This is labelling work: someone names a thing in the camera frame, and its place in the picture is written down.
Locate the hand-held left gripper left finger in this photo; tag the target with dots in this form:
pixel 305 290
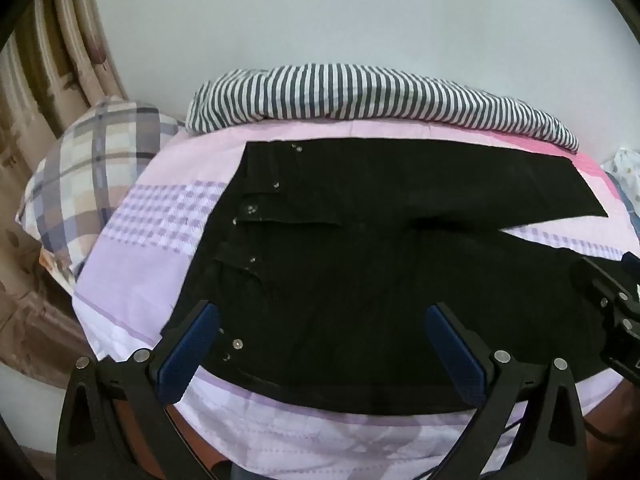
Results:
pixel 190 350

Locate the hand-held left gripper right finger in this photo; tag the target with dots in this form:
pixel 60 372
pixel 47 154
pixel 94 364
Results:
pixel 455 355

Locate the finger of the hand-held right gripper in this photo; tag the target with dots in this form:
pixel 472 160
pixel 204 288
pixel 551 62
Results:
pixel 592 280

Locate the black pants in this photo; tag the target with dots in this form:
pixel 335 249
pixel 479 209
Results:
pixel 375 260

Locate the white dotted cloth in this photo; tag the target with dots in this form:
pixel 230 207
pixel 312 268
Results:
pixel 625 170

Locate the pink purple checked bed sheet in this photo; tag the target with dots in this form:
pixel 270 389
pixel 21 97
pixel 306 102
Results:
pixel 150 240

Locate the plaid pillow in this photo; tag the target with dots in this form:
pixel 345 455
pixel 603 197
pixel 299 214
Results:
pixel 95 175

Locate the grey white striped blanket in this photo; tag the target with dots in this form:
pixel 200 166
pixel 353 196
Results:
pixel 350 90

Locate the beige patterned curtain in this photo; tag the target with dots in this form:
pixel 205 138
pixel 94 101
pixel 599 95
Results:
pixel 50 85

